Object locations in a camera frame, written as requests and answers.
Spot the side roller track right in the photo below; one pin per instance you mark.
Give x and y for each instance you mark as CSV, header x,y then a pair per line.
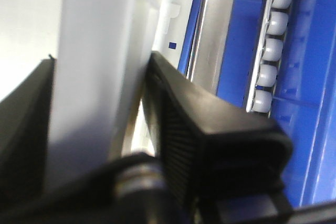
x,y
267,54

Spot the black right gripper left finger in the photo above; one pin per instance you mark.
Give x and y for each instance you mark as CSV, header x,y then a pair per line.
x,y
24,130

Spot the white plastic tote bin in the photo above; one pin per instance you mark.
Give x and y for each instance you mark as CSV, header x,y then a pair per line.
x,y
101,48

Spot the metal shelf frame rail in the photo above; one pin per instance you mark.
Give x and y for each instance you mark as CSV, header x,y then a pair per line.
x,y
209,43

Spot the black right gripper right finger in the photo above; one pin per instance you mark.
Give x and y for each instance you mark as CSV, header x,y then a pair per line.
x,y
219,160

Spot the blue bin near right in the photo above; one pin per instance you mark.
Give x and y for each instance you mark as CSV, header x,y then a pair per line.
x,y
303,103

